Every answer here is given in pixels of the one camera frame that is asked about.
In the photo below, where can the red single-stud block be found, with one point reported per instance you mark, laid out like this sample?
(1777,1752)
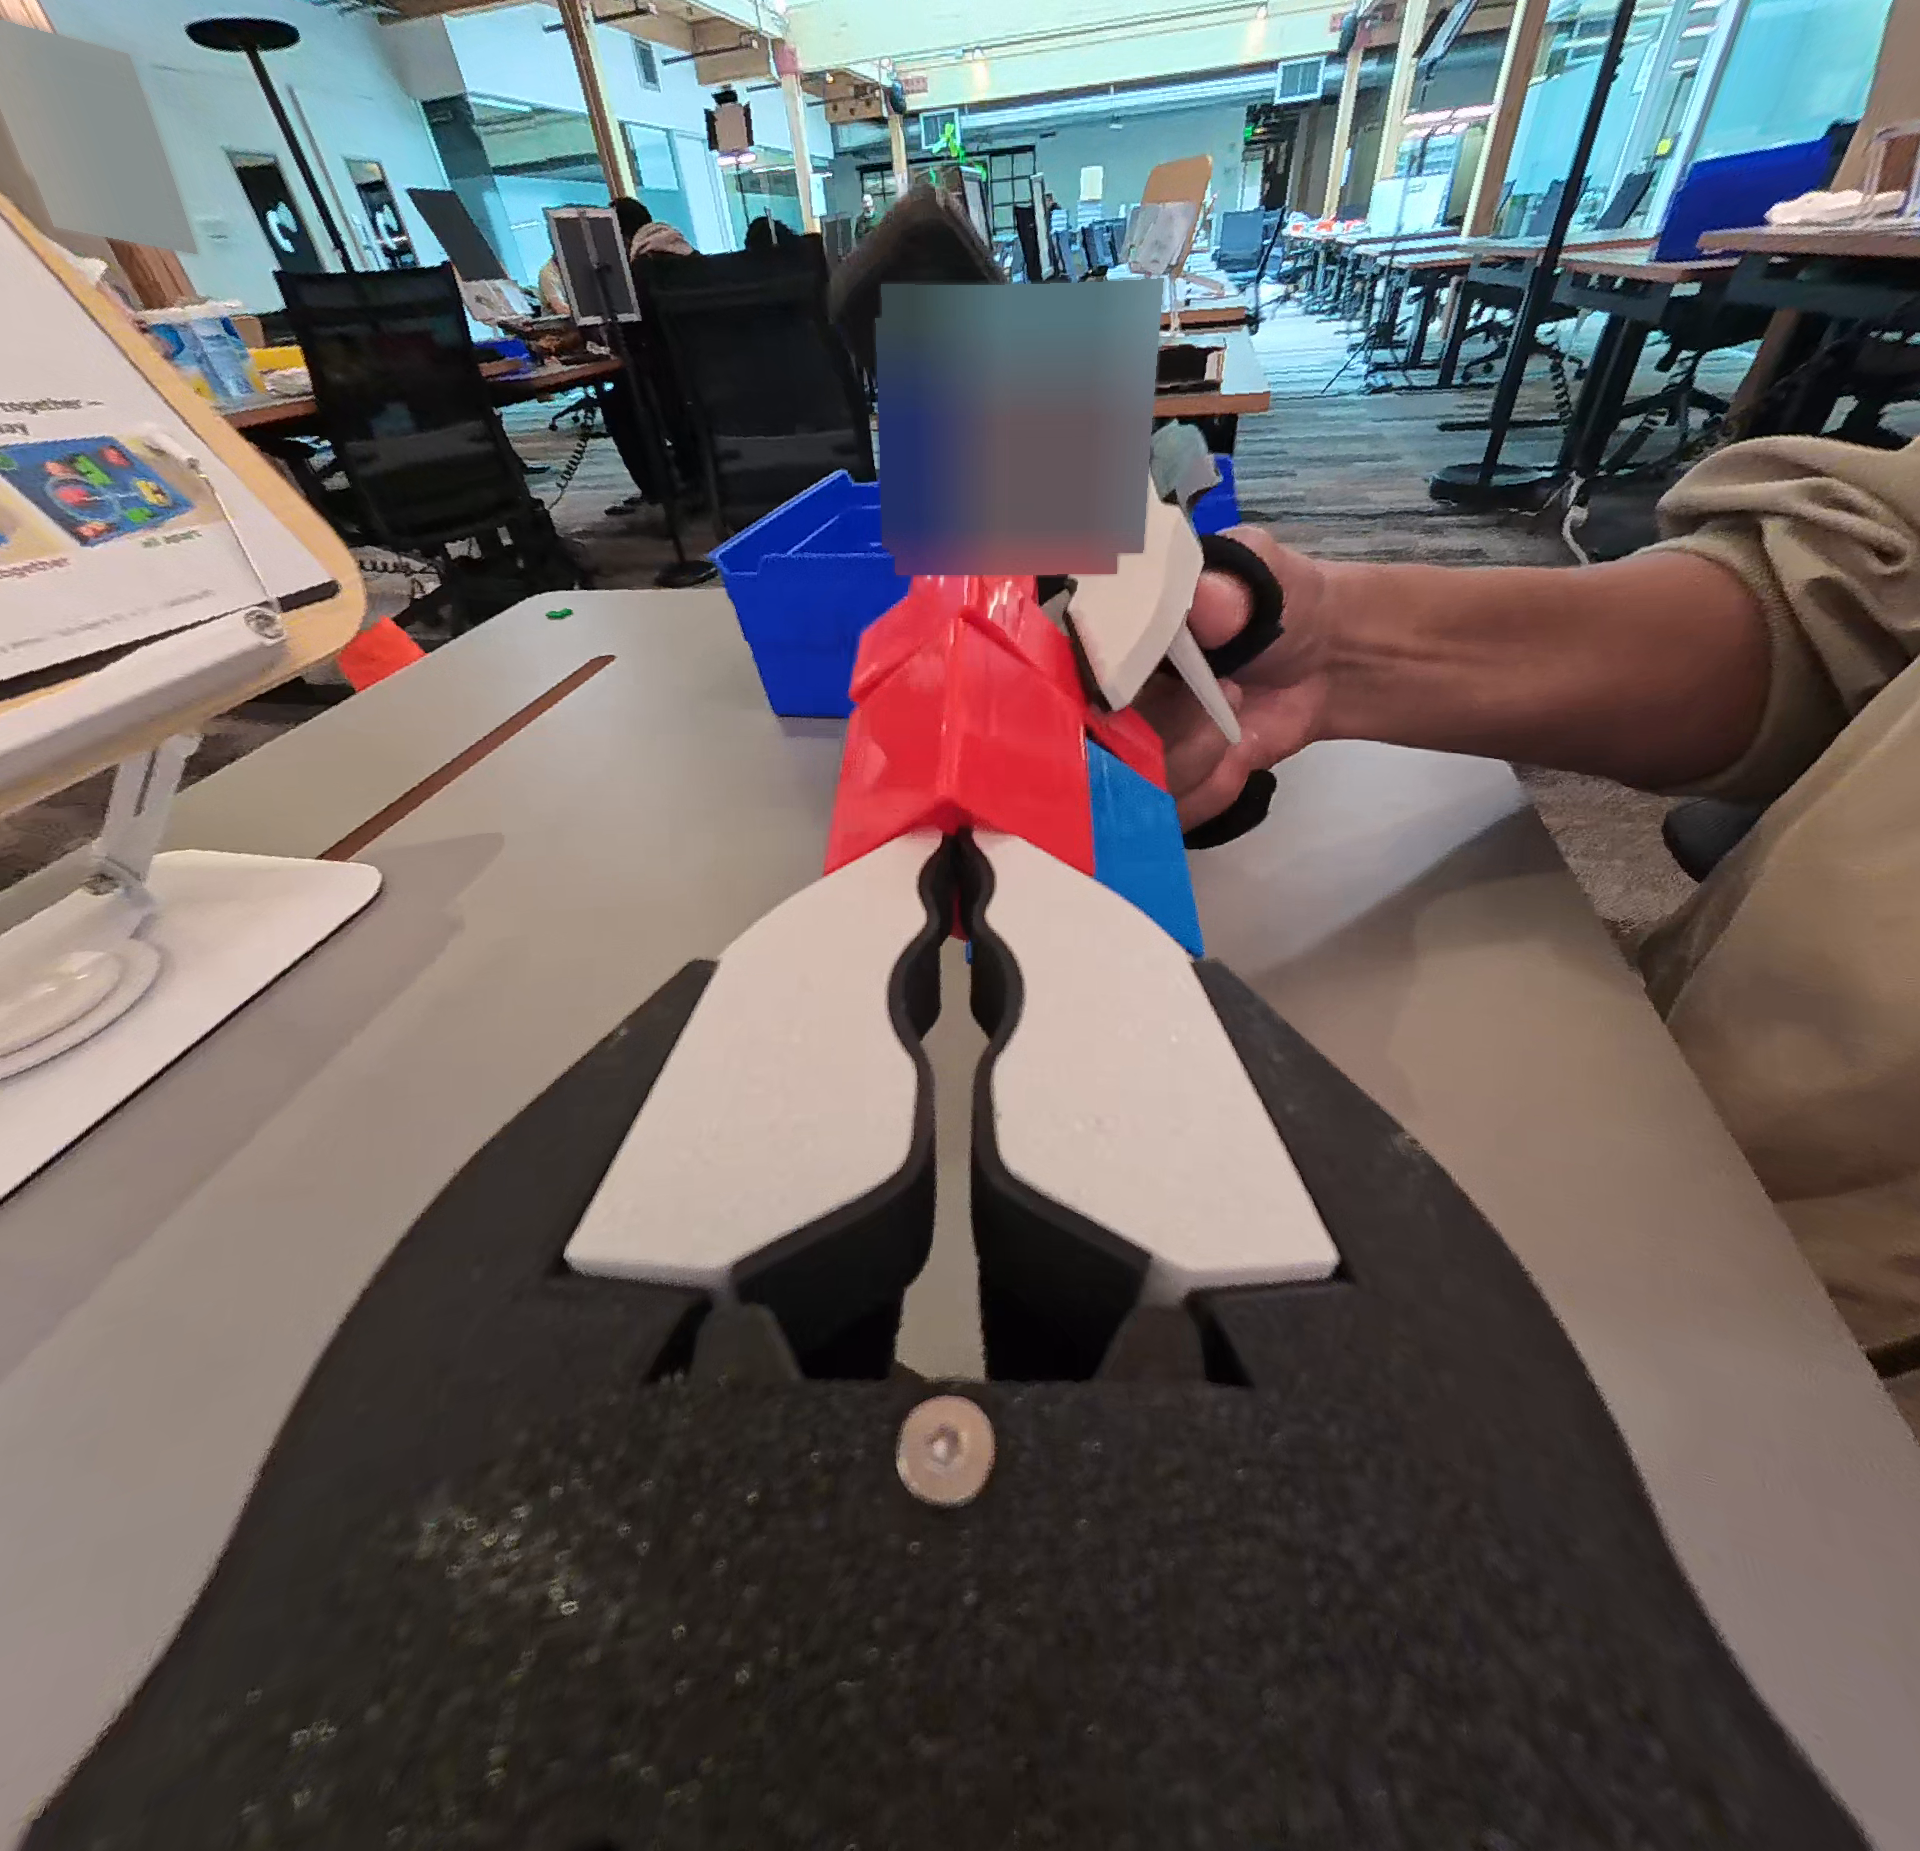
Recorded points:
(961,772)

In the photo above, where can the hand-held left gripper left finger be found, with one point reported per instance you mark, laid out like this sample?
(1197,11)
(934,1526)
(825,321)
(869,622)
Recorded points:
(751,1132)

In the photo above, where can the orange traffic cone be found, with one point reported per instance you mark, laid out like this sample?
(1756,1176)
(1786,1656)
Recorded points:
(378,656)

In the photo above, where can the person's tan sleeve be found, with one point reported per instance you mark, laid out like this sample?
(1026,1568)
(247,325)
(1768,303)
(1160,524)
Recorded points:
(1800,576)

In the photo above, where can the tablet on stand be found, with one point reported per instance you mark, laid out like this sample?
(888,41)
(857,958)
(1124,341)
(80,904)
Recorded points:
(592,269)

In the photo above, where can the blue plastic bin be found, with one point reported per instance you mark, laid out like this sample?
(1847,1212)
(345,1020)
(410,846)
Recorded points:
(794,622)

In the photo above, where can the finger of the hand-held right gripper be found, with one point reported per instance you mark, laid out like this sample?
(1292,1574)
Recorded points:
(1148,622)

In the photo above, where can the person's right hand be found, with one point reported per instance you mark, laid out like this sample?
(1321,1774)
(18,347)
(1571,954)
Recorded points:
(1305,696)

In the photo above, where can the black floor lamp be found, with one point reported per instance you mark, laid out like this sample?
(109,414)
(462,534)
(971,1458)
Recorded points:
(241,33)

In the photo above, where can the white sheet holder ledge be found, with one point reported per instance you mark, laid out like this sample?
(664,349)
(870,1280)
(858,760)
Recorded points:
(134,696)

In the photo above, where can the black pole stand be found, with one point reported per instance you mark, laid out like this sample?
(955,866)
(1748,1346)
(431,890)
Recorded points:
(1501,478)

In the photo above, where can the person's right forearm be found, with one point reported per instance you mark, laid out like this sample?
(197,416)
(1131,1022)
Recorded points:
(1545,666)

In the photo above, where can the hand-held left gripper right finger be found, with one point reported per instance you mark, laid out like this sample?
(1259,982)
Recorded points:
(1155,1132)

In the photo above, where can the black office chair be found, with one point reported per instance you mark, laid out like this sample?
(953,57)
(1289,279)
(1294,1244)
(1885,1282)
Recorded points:
(751,367)
(421,410)

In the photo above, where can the printed instruction sheet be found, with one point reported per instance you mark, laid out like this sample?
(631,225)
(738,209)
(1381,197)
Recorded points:
(121,426)

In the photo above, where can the clear water bottles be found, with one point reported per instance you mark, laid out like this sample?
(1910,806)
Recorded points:
(202,359)

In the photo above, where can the blue single-stud block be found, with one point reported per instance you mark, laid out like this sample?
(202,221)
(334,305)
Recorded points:
(1148,846)

